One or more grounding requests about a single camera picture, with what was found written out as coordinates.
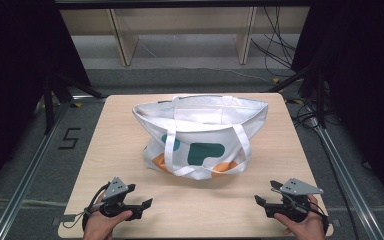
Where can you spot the black metal stand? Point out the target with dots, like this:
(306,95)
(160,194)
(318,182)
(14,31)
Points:
(318,90)
(51,100)

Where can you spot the black curtain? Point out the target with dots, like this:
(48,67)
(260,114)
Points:
(363,83)
(16,83)

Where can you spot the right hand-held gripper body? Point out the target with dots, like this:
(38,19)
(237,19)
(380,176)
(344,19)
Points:
(298,188)

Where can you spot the white canvas tote bag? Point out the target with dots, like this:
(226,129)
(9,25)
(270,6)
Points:
(210,113)

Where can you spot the person's left hand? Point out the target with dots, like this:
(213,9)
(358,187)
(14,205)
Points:
(98,228)

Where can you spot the light wooden shelf unit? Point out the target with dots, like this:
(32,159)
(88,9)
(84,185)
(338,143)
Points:
(126,40)

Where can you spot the aluminium floor rail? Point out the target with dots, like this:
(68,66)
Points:
(346,173)
(30,173)

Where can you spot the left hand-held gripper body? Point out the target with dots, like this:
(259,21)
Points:
(116,188)

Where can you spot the person's right hand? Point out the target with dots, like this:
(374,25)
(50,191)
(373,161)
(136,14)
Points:
(308,230)

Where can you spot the yellow tape piece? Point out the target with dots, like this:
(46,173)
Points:
(276,80)
(296,101)
(77,104)

